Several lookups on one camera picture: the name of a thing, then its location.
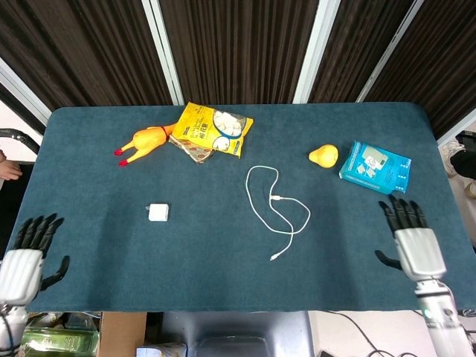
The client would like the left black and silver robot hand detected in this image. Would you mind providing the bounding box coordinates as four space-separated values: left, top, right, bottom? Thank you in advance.
0 212 71 306

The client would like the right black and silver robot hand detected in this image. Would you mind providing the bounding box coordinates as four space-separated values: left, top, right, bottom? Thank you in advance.
374 193 447 282

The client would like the white charger plug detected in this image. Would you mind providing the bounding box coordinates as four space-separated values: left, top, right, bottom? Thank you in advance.
144 202 171 223

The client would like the white usb cable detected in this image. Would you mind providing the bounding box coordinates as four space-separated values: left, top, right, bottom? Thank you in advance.
245 165 312 261

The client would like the green printed package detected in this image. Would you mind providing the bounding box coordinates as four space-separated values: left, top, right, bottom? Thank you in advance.
20 326 100 357

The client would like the blue cardboard product box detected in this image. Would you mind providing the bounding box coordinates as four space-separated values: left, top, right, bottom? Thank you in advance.
338 140 413 196

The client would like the teal felt table cloth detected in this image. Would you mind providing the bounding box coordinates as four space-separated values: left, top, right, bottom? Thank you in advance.
7 102 476 313

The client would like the black bag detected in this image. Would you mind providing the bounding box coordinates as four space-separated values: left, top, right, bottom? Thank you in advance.
449 129 476 179

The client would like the bystander bare skin limb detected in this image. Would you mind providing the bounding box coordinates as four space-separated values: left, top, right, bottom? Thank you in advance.
0 150 23 181

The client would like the white crumpled cloth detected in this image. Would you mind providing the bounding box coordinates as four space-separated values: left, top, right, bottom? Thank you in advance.
440 139 468 176

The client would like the brown cardboard box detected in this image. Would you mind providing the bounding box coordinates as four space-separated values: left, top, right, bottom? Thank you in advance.
99 311 148 357

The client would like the yellow pear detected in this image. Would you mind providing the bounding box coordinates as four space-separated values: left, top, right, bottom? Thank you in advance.
308 144 340 170

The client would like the black curved chair armrest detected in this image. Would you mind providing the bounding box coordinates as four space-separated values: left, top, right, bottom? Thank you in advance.
0 128 41 154

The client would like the yellow rubber chicken toy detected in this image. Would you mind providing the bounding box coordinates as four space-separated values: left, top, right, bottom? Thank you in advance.
113 124 176 168

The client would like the grey plastic bin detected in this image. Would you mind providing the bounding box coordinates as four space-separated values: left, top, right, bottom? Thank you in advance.
162 311 313 357

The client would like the brown and silver snack packet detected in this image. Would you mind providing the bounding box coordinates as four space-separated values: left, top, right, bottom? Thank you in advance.
169 135 219 165

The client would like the yellow marshmallow bag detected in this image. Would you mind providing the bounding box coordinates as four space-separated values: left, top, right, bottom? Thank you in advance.
170 102 254 160

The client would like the thin dark gray wire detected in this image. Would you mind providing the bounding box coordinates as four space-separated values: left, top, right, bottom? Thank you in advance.
323 311 414 357

